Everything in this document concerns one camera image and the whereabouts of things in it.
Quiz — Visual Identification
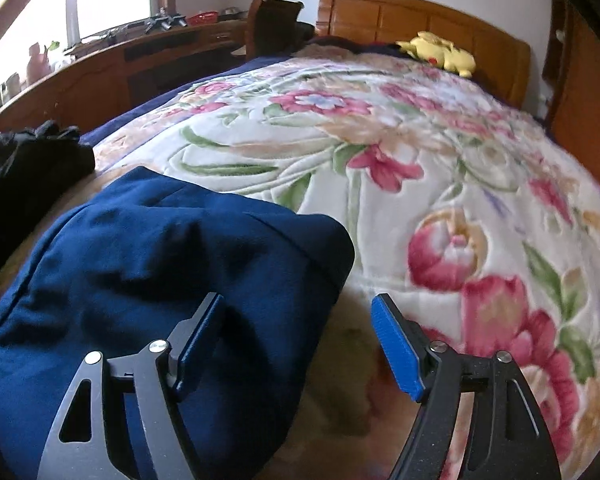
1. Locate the navy blue suit jacket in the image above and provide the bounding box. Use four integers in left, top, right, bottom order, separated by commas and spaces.
0, 167, 354, 479

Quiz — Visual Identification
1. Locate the floral bed blanket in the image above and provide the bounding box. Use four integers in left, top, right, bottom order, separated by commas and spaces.
0, 44, 600, 480

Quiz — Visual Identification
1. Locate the black garment pile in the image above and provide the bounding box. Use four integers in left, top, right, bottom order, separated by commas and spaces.
0, 120, 95, 271

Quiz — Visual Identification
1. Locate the wooden desk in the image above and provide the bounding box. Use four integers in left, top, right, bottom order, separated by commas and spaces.
0, 20, 246, 132

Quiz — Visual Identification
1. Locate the wooden bed headboard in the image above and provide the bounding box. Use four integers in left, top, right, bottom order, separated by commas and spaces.
316, 0, 531, 108

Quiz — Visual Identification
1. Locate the wooden louvered wardrobe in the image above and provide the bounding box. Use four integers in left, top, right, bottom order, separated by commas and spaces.
542, 0, 600, 184

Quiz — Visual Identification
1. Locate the yellow pikachu plush toy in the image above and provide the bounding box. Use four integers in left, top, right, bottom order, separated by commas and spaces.
396, 32, 476, 79

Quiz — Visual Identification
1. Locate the black device on desk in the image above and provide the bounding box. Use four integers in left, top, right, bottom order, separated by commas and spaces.
145, 14, 188, 35

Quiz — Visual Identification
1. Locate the red basket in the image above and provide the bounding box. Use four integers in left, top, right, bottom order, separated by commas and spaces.
186, 11, 219, 26

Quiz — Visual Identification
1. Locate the wooden chair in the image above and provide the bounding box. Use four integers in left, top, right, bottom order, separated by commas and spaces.
245, 0, 304, 61

